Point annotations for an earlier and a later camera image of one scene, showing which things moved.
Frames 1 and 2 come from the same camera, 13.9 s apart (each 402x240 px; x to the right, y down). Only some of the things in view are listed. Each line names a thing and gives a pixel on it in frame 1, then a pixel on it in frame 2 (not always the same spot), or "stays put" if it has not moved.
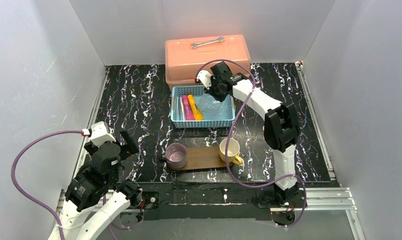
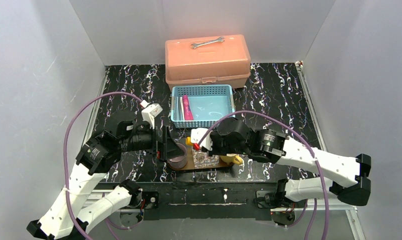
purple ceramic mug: [176, 155] stays put
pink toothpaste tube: [188, 113] stays put
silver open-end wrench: [219, 39] stays put
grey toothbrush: [178, 108] stays put
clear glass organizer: [209, 104] → [202, 159]
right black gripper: [213, 91] → [213, 144]
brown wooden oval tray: [204, 158] stays put
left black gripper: [122, 149] → [157, 143]
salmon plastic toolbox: [184, 56] stays put
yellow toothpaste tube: [196, 111] → [188, 141]
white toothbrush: [182, 108] stays put
